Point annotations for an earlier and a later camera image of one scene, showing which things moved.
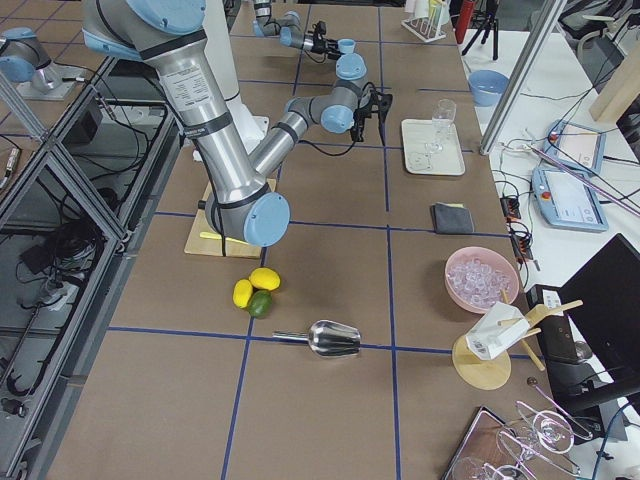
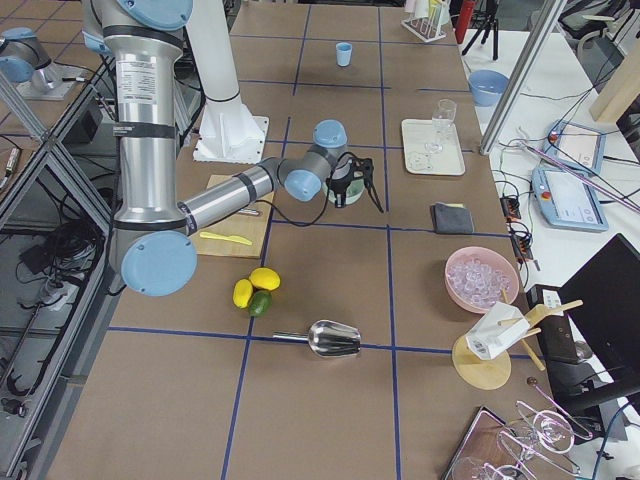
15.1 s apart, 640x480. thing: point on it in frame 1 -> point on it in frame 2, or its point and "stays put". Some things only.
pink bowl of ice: [476, 275] stays put
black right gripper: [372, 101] -> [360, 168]
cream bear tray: [432, 147] stays put
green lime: [260, 304] stays put
